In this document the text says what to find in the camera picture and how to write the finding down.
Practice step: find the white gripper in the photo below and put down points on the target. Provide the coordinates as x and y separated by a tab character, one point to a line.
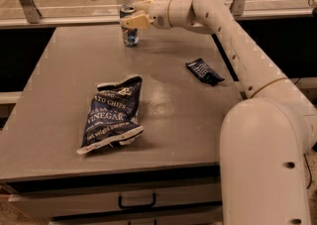
159	13

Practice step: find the blue rxbar blueberry wrapper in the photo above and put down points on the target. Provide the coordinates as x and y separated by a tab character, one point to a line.
203	72

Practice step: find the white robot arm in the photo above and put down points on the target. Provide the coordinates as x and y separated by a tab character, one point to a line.
263	138

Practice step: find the black drawer handle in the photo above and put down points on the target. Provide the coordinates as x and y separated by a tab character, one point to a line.
137	201

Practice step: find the blue vinegar chips bag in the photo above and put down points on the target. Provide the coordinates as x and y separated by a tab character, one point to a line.
112	120

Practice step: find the grey drawer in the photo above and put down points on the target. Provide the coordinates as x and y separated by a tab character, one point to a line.
56	205
208	215

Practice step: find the lower grey drawer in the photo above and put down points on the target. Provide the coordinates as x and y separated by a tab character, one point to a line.
208	215

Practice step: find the upper grey drawer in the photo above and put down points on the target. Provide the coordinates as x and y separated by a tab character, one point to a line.
56	205

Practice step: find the Red Bull can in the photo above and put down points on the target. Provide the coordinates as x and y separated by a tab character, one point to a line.
130	36

